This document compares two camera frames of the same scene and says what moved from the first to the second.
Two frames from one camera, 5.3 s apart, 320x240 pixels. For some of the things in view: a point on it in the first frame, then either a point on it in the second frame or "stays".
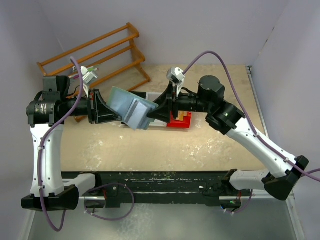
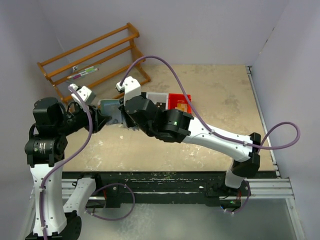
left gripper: x=92 y=106 → x=97 y=119
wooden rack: x=111 y=58 stays
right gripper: x=175 y=105 → x=124 y=117
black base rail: x=114 y=188 stays
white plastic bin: x=153 y=96 stays
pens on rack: x=91 y=69 stays
